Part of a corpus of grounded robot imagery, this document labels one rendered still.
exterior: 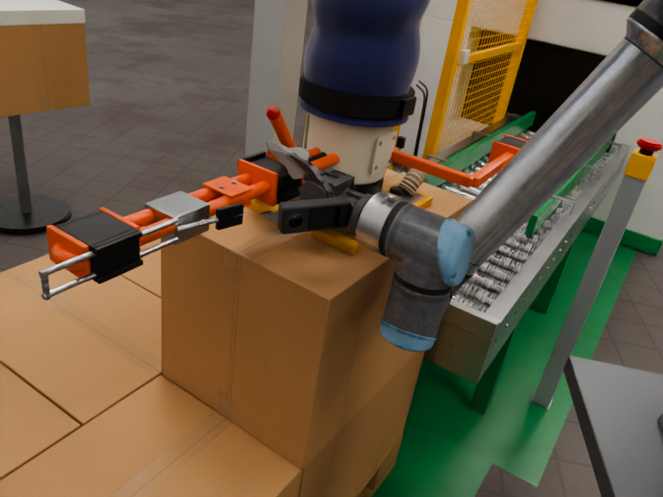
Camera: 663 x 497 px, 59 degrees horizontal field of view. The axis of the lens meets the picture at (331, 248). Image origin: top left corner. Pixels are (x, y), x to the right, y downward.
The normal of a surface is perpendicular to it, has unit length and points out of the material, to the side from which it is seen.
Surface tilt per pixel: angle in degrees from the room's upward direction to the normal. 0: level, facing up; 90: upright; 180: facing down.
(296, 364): 90
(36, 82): 90
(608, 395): 0
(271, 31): 90
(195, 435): 0
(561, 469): 0
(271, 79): 90
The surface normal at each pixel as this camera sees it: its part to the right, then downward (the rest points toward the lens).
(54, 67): 0.77, 0.40
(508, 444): 0.14, -0.87
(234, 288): -0.57, 0.33
